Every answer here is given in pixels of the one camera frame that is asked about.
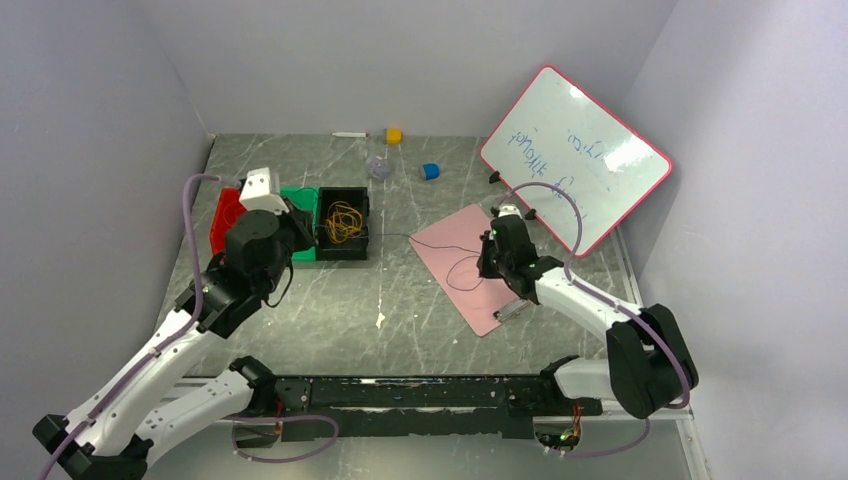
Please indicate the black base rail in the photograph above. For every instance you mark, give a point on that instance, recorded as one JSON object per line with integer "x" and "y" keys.
{"x": 508, "y": 405}

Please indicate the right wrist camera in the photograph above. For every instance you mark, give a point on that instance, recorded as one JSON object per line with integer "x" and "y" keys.
{"x": 509, "y": 210}

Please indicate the red plastic bin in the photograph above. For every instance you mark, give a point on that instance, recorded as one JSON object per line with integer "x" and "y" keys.
{"x": 228, "y": 210}

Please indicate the green plastic bin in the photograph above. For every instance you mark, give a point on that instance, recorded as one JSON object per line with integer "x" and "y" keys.
{"x": 305, "y": 199}

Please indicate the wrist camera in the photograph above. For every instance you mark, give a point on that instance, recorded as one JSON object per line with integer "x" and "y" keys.
{"x": 509, "y": 210}
{"x": 261, "y": 191}

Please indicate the pink clipboard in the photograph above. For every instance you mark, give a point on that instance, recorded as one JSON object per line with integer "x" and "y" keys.
{"x": 449, "y": 248}

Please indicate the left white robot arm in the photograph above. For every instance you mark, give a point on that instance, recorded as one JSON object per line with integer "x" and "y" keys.
{"x": 122, "y": 430}

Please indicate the pink framed whiteboard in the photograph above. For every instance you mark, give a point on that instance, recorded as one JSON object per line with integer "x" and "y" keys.
{"x": 572, "y": 160}

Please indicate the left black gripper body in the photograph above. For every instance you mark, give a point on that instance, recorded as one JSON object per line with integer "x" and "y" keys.
{"x": 294, "y": 236}

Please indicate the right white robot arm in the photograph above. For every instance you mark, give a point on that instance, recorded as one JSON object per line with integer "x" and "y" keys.
{"x": 648, "y": 366}

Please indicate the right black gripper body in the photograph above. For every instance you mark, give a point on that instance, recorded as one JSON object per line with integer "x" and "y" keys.
{"x": 491, "y": 263}

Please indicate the blue block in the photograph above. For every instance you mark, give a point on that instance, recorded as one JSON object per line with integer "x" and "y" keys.
{"x": 430, "y": 171}

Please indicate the yellow cube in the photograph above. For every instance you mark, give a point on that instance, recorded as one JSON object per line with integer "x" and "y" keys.
{"x": 393, "y": 136}

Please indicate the black plastic bin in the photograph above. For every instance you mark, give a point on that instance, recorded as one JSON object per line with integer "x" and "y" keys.
{"x": 342, "y": 224}

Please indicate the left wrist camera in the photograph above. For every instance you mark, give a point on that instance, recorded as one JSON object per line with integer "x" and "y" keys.
{"x": 261, "y": 191}

